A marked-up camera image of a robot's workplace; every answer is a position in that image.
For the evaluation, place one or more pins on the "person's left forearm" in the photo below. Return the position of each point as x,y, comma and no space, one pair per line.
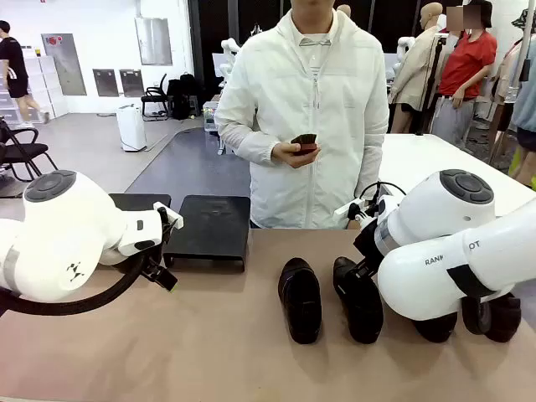
372,176

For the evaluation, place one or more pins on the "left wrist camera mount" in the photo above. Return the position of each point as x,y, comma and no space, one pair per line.
169,215

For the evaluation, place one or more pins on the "person's right forearm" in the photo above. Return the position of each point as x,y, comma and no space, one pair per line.
247,142

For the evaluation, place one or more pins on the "black metal shoe stand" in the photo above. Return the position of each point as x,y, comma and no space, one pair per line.
209,226
134,201

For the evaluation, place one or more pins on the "person's right hand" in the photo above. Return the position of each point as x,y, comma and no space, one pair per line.
285,153

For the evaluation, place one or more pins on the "black bags pile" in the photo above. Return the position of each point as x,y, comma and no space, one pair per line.
182,96

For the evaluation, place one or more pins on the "person torso white jacket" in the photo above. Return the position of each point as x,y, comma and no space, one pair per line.
293,84

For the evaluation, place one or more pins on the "blue grey garment mannequin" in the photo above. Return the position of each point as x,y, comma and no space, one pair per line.
527,104

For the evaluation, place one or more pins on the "red shirt figure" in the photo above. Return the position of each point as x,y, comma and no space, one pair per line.
465,63

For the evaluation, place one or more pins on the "small steel wall panel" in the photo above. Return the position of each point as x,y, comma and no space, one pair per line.
105,83
132,83

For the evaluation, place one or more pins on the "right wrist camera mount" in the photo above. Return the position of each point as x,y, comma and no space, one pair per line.
387,207

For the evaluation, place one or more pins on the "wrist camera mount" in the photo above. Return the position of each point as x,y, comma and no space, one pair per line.
169,215
387,207

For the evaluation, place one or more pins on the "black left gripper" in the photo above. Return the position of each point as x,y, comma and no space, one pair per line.
155,266

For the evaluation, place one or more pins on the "black folding chair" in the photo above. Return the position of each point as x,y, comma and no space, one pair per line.
21,151

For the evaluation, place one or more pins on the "black office chair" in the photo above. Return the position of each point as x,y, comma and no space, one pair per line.
154,98

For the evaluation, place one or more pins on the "person's left hand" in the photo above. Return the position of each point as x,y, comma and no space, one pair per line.
354,225

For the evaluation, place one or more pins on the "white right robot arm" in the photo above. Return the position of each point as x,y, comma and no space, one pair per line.
439,268

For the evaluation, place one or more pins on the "black leather loafer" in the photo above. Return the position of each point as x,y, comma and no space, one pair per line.
299,301
360,310

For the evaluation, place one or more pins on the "steel fire cabinet red sign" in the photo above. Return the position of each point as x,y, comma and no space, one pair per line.
65,67

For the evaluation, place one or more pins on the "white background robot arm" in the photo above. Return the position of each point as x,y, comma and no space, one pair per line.
404,46
230,50

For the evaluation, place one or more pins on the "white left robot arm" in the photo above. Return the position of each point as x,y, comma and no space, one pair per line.
63,234

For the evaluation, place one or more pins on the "bare mannequin head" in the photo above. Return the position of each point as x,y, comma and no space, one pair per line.
344,10

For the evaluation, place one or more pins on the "white clothes rack pole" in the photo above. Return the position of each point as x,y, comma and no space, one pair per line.
522,50

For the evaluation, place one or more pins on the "lit computer tower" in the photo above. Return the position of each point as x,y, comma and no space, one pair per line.
209,117

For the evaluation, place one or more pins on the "walking person black clothes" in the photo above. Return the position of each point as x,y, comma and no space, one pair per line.
14,63

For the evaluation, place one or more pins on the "dark patterned hat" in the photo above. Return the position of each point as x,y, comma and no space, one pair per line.
525,19

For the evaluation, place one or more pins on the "white drawer unit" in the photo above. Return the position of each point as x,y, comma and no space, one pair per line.
50,84

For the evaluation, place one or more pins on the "black leather dress shoe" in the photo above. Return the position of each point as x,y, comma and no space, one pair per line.
435,328
502,318

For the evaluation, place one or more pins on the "large steel wall cabinet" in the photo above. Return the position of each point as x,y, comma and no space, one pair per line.
153,42

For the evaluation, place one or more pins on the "white table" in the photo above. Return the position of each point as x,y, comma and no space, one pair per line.
419,155

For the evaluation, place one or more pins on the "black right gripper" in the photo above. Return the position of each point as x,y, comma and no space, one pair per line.
368,243

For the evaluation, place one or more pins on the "beige coat mannequin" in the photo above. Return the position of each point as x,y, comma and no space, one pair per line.
414,71

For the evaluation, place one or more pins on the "white air purifier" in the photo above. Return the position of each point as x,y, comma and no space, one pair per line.
130,130

